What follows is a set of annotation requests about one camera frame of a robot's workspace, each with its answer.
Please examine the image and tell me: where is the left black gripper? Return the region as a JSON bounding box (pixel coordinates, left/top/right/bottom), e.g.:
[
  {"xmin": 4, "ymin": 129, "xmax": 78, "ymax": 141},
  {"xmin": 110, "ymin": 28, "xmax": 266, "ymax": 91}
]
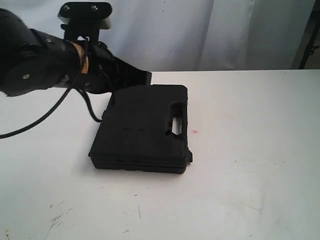
[{"xmin": 62, "ymin": 41, "xmax": 152, "ymax": 94}]

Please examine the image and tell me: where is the black plastic tool case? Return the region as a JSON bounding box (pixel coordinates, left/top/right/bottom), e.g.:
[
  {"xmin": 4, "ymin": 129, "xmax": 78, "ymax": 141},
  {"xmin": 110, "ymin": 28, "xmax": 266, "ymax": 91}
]
[{"xmin": 88, "ymin": 84, "xmax": 193, "ymax": 174}]

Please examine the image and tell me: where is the left silver black robot arm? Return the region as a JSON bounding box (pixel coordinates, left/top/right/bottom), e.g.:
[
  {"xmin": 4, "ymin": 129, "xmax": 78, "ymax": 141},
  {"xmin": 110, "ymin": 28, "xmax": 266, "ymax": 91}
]
[{"xmin": 0, "ymin": 2, "xmax": 152, "ymax": 97}]

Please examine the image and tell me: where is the white backdrop curtain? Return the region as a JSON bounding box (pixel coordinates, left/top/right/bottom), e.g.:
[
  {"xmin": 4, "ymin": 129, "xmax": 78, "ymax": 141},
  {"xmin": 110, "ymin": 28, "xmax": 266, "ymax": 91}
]
[{"xmin": 0, "ymin": 0, "xmax": 316, "ymax": 73}]

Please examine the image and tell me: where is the black stand pole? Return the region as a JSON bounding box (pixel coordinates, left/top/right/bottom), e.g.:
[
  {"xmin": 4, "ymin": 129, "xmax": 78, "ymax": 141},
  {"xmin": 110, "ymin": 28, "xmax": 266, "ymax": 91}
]
[{"xmin": 298, "ymin": 0, "xmax": 320, "ymax": 70}]

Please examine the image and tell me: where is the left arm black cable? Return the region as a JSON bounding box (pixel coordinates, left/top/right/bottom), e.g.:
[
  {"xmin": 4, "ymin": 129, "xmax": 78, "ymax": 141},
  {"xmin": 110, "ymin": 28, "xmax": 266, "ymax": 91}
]
[{"xmin": 0, "ymin": 36, "xmax": 102, "ymax": 140}]

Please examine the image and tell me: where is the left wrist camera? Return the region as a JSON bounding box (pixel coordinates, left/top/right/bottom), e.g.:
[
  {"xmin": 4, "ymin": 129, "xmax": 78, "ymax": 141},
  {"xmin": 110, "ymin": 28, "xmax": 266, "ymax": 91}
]
[{"xmin": 57, "ymin": 1, "xmax": 113, "ymax": 45}]

